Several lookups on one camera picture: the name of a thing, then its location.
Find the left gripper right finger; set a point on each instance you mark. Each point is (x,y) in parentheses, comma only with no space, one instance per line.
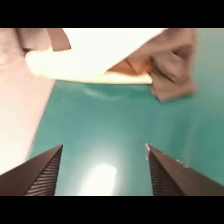
(173,179)

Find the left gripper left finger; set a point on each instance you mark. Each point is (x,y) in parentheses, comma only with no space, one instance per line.
(41,176)

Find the pale pink garment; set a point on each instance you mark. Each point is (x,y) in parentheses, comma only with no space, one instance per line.
(18,103)

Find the brown garment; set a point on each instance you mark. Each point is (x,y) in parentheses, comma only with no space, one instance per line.
(170,66)

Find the white garment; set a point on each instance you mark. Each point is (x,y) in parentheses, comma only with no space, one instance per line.
(91,55)

